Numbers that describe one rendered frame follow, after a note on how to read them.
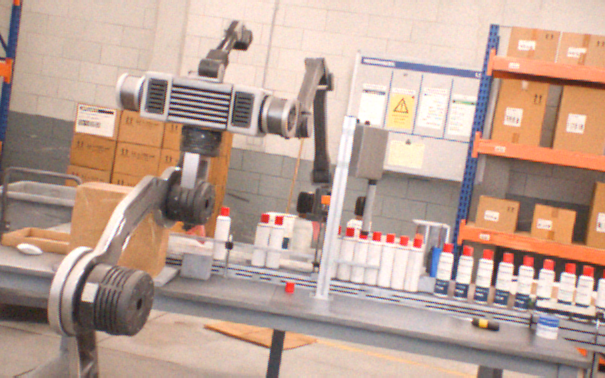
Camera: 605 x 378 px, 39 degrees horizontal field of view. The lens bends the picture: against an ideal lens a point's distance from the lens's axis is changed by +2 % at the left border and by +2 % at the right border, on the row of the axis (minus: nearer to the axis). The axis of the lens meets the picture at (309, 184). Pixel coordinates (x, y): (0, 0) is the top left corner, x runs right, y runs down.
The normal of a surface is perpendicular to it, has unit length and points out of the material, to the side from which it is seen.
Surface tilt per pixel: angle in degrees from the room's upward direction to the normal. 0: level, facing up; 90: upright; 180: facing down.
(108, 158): 90
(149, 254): 90
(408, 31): 90
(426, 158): 90
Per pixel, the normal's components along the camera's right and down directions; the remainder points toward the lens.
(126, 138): -0.15, 0.04
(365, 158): 0.79, 0.16
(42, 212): 0.07, 0.13
